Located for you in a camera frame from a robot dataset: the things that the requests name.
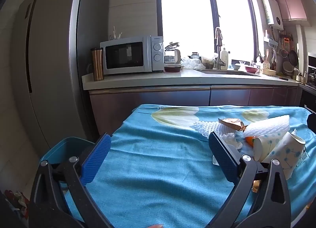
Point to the white soap bottle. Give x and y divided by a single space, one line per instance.
224 55

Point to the hanging frying pan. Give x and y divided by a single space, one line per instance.
293 57

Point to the rolled white foam net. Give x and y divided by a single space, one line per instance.
269 125

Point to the pink wall cabinet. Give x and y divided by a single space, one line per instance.
291 3

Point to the brown kitchen counter cabinet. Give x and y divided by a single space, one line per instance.
148 94

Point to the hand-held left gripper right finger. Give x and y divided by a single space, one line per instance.
222 159

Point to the clear plastic bag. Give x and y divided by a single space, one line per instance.
192 64

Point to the flat white foam net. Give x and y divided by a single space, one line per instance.
209 126

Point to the small white holder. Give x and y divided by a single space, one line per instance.
115 35

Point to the white dandelion paper cup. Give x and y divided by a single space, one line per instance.
264 146

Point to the gold foil scrap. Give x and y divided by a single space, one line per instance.
256 186

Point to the white microwave oven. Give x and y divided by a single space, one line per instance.
123 55

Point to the steel kitchen faucet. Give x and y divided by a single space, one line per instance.
218 50

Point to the glass kettle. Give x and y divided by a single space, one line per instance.
172 56

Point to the blue floral tablecloth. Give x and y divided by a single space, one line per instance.
153 163

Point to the small white bowl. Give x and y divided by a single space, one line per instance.
236 67

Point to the gold snack wrapper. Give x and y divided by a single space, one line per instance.
230 123

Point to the dark lid jar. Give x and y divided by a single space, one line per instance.
195 55

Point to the dark red food container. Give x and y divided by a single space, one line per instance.
172 67

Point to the colourful packaging pile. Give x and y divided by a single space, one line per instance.
17 202

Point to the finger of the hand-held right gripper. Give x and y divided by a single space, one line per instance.
312 120

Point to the white perforated utensil holder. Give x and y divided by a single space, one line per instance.
267 70

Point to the blue print paper cup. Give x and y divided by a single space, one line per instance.
286 154

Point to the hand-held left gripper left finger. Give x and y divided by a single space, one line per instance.
96 161

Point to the grey refrigerator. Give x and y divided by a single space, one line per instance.
54 57

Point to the steel sink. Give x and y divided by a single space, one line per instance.
229 72

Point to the black built-in oven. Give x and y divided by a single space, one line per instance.
308 87

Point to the copper travel tumbler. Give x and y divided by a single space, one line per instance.
97 67

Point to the white water heater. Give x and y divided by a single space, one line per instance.
271 10

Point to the blue plastic bin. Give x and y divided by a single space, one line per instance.
64 145

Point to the orange grater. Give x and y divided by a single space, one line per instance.
286 43

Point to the small white foam net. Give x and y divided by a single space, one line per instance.
232 140

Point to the red bowl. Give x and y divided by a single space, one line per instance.
251 69

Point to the kitchen window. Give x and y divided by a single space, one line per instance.
185 15

